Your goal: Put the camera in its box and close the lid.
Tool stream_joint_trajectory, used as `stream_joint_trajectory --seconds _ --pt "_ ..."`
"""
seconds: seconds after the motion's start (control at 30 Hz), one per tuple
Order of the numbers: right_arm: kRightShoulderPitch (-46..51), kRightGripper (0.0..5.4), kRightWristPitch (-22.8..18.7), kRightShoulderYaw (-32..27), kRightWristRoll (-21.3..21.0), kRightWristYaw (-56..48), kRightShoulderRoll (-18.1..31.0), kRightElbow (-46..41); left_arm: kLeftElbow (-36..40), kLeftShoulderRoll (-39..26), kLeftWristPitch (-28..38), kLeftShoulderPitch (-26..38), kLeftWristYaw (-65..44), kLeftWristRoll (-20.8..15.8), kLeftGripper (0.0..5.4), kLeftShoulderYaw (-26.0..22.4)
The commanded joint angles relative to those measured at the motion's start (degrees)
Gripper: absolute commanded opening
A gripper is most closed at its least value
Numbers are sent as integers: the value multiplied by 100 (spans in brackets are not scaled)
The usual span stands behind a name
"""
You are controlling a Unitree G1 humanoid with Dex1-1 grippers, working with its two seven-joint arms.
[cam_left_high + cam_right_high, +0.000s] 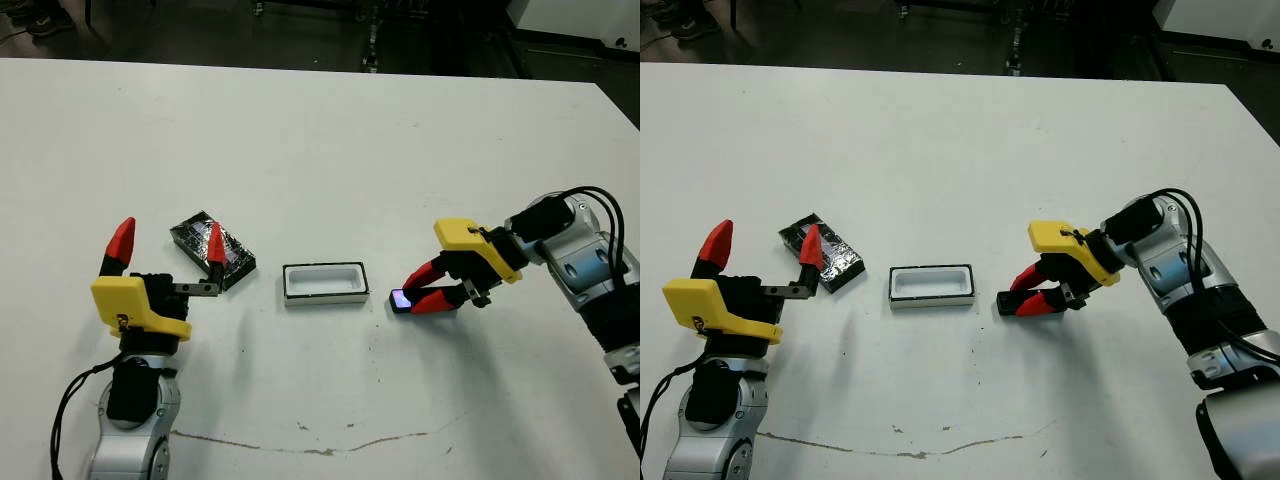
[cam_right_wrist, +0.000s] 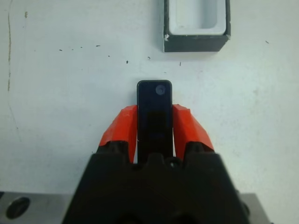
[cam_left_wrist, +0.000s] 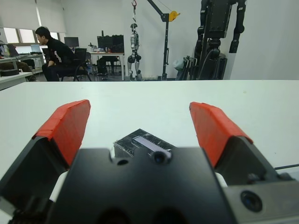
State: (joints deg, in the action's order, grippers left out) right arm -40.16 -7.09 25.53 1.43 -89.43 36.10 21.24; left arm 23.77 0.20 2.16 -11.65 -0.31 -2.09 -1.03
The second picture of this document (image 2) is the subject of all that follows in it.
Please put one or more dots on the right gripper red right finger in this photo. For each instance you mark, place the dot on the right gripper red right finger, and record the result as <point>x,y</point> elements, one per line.
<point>191,130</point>

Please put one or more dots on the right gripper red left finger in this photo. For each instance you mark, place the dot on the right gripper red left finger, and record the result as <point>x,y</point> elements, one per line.
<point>121,126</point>

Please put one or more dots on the slim black camera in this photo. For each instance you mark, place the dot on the slim black camera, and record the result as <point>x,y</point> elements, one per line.
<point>154,112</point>

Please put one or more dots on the black box with white insert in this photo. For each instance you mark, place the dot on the black box with white insert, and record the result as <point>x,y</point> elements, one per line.
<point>194,44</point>

